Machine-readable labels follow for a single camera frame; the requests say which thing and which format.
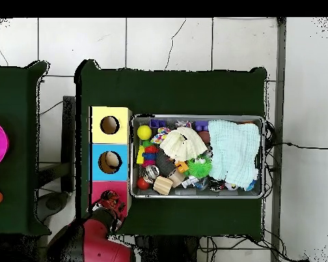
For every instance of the brown cardboard piece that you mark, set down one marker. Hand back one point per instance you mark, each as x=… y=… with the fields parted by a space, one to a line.
x=177 y=178

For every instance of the blue building block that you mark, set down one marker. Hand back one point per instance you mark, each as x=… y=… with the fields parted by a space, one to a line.
x=157 y=123

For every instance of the red ball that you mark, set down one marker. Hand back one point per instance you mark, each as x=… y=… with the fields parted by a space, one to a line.
x=143 y=183

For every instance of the wooden box with three holes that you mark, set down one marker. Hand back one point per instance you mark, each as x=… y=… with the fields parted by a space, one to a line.
x=109 y=142

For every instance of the clear mesh bin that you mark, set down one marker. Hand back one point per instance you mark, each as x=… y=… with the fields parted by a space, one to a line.
x=235 y=195

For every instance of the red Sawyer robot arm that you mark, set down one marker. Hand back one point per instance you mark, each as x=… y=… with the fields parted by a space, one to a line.
x=101 y=245

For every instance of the yellow foam block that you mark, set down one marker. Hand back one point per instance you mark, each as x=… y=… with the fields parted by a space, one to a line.
x=140 y=155

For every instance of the purple building block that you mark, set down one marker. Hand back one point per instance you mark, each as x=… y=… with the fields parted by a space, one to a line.
x=201 y=126

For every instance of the yellow ball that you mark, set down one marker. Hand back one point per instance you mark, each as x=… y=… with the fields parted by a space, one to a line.
x=144 y=132

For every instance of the green spiky puffer toy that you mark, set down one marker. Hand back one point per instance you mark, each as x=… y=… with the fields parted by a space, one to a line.
x=199 y=167

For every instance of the rainbow spiky caterpillar toy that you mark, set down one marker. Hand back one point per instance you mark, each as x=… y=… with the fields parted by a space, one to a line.
x=150 y=154

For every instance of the mint green cloth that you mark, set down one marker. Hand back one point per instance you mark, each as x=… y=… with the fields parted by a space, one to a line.
x=232 y=152

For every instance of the orange building block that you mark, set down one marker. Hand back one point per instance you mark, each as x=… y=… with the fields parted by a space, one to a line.
x=182 y=167

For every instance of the dark green table cloth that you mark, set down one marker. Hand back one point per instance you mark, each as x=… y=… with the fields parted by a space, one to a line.
x=13 y=95
x=166 y=90

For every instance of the cream cloth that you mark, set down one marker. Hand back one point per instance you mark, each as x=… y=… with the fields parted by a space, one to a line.
x=183 y=146

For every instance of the polka dot cloth toy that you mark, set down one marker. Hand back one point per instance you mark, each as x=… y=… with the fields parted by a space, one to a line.
x=160 y=135

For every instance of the silver metal cup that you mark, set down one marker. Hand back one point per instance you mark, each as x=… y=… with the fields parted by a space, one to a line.
x=150 y=173

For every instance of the brown toy football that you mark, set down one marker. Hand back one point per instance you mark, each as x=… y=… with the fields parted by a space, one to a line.
x=205 y=137

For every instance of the striped wooden block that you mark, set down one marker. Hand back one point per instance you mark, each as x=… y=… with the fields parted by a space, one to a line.
x=163 y=185

